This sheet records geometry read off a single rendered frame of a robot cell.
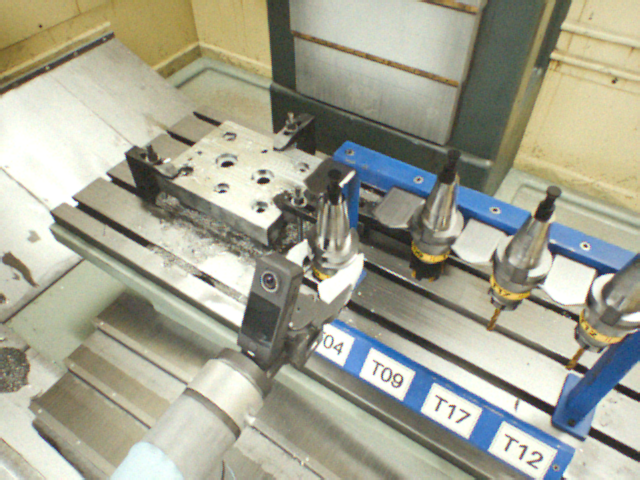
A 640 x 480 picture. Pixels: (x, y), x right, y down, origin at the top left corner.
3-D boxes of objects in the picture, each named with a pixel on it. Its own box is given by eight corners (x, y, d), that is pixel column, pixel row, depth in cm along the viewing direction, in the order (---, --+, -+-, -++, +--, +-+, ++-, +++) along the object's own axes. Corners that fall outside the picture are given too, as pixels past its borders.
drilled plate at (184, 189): (268, 246, 98) (266, 228, 94) (161, 191, 108) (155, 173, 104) (331, 180, 110) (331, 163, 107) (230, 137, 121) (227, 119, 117)
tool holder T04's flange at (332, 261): (367, 248, 63) (368, 235, 61) (336, 279, 60) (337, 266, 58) (328, 225, 65) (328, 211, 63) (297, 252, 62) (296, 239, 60)
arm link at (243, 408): (177, 376, 50) (241, 420, 47) (208, 342, 53) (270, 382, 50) (192, 406, 56) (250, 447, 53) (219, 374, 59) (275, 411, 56)
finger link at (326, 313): (333, 276, 62) (280, 318, 58) (333, 267, 61) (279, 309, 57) (360, 299, 60) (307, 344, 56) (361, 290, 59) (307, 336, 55)
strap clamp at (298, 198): (325, 260, 100) (326, 207, 89) (273, 234, 105) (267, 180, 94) (334, 250, 102) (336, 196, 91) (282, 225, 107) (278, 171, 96)
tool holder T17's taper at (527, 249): (545, 247, 60) (566, 206, 55) (541, 274, 57) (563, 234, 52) (507, 236, 61) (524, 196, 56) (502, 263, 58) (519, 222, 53)
